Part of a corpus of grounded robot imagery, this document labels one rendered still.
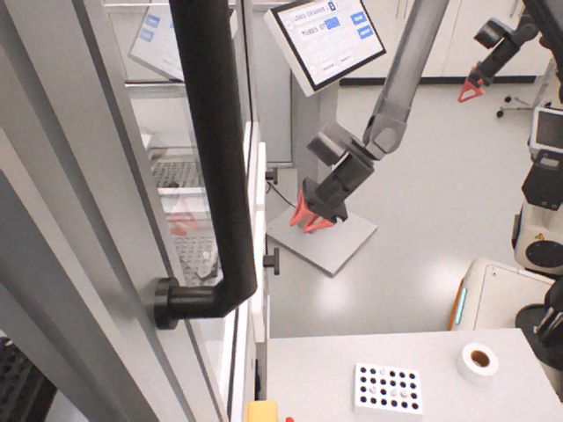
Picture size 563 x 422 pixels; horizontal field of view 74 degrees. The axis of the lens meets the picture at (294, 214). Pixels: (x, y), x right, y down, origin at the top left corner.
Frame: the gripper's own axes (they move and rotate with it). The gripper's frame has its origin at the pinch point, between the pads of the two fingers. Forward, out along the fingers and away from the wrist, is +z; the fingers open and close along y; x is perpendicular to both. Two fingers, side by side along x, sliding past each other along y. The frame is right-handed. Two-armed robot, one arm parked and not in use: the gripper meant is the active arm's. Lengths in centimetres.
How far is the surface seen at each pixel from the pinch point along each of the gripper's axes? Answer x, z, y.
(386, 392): 27.3, 6.1, -23.6
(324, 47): -87, -15, -6
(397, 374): 24.0, 4.1, -25.7
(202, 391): 46, -15, 24
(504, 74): -292, -61, -222
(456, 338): 14.7, -2.8, -41.1
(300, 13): -90, -19, 7
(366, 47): -102, -23, -25
